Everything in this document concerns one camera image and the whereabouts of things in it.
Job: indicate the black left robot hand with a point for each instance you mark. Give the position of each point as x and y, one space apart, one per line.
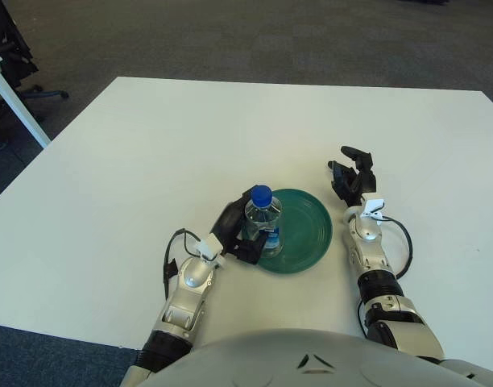
230 221

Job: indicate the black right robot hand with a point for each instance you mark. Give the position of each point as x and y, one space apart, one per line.
361 181

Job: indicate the clear bottle with blue cap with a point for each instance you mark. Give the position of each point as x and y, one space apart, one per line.
264 217

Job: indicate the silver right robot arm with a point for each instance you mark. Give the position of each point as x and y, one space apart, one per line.
375 262

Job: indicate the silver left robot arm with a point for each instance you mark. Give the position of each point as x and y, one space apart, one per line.
186 294

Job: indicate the green round plate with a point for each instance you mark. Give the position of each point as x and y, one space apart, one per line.
307 230

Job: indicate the silver robot torso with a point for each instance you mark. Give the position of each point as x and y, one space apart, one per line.
270 359

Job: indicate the black office chair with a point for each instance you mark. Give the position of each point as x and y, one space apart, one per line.
13 52

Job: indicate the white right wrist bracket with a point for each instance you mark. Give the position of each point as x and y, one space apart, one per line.
373 205

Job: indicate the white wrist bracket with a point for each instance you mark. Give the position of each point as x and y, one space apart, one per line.
373 205
210 246

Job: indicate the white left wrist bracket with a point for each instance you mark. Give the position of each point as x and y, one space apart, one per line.
210 246

